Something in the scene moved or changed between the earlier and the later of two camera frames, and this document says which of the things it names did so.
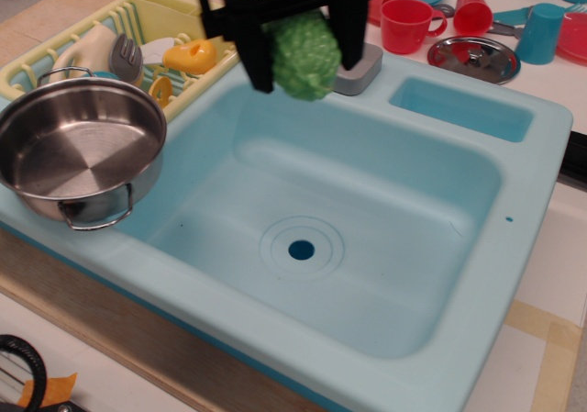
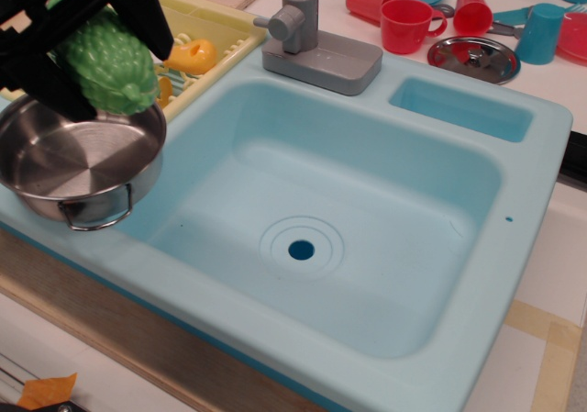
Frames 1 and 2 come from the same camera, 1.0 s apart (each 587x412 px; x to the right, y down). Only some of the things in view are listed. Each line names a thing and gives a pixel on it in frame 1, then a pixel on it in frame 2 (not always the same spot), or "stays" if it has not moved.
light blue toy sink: [362, 252] stays
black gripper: [235, 5] to [56, 5]
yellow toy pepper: [191, 57] stays
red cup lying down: [377, 1] stays
